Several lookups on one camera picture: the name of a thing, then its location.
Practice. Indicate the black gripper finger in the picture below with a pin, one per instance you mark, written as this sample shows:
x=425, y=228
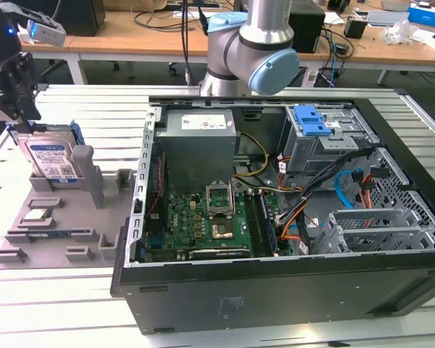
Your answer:
x=20, y=87

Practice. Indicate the hard disk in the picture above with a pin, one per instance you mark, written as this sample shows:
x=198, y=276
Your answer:
x=50, y=156

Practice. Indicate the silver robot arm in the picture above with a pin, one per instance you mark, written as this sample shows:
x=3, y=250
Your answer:
x=261, y=32

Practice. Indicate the blue empty disk carrier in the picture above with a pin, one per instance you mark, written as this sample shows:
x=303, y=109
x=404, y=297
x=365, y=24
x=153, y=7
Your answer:
x=310, y=123

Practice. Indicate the grey disk bay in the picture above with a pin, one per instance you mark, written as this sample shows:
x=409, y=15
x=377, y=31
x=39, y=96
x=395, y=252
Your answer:
x=366, y=239

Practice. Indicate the large black box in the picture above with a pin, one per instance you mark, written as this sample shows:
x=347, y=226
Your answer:
x=83, y=18

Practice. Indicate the long wooden desk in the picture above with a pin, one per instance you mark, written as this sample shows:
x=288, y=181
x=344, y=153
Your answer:
x=105, y=43

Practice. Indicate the silver CPU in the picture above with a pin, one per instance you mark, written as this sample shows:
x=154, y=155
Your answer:
x=36, y=215

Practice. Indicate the grey parts rack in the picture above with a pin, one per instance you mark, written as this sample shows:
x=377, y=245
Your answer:
x=76, y=224

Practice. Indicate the RAM stick with blue label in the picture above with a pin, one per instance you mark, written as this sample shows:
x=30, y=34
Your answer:
x=50, y=234

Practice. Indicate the grey power supply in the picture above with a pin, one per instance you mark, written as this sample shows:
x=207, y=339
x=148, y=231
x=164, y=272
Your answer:
x=195, y=152

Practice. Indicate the green motherboard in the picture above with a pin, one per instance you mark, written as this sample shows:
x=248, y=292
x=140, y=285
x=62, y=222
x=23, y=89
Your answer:
x=188, y=221

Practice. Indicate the CPU socket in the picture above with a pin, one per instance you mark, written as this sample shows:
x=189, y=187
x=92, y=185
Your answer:
x=222, y=232

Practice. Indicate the black graphics card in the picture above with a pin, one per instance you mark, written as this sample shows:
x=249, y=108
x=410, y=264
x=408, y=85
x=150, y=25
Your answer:
x=217, y=253

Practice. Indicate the black RAM slot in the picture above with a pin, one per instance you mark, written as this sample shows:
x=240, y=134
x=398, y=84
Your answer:
x=253, y=224

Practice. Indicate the installed RAM stick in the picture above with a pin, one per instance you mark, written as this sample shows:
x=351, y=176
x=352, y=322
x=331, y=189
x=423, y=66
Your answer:
x=270, y=228

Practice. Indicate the grey metal drive cage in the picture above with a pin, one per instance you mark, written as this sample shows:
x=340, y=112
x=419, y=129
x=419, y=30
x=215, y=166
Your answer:
x=311, y=152

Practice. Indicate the black PC case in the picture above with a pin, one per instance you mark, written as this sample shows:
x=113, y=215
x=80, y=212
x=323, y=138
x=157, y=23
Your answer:
x=275, y=301

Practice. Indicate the small black cube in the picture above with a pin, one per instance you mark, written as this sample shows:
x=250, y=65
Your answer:
x=355, y=28

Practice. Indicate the flat grey box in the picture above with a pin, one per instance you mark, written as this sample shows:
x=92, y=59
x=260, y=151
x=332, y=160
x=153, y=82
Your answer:
x=388, y=18

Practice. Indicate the clear plastic bag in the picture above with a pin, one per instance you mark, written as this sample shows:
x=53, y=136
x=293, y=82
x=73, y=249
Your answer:
x=398, y=32

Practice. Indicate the blue cardboard box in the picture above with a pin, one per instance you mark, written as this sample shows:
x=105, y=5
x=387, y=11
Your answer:
x=427, y=14

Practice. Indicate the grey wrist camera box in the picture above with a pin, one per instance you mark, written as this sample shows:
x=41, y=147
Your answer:
x=45, y=34

